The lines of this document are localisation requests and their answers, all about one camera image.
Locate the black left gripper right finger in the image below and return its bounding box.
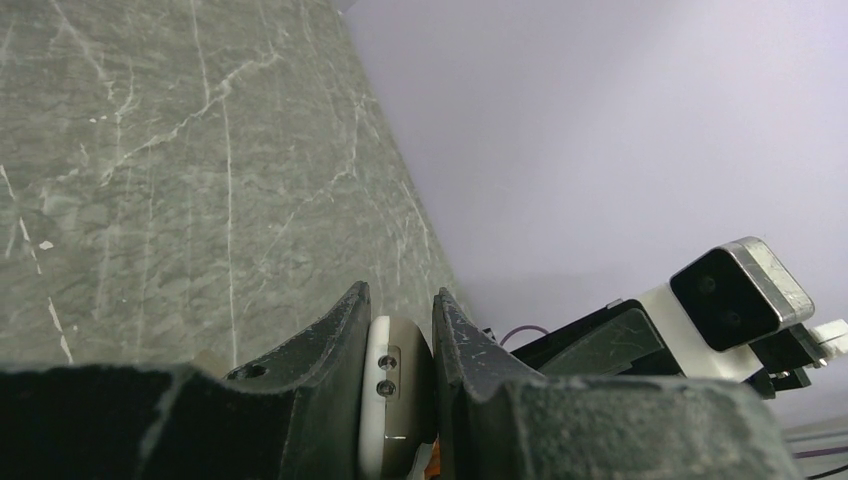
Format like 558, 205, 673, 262
432, 289, 785, 479

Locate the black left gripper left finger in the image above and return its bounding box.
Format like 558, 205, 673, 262
1, 281, 371, 479

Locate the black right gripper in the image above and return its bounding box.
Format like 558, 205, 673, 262
511, 299, 683, 377

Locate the white remote control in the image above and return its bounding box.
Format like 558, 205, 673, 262
358, 316, 437, 479

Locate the beige battery compartment cover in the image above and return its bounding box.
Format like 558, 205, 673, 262
190, 349, 231, 378

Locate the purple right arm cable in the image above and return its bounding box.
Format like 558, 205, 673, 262
498, 324, 551, 348

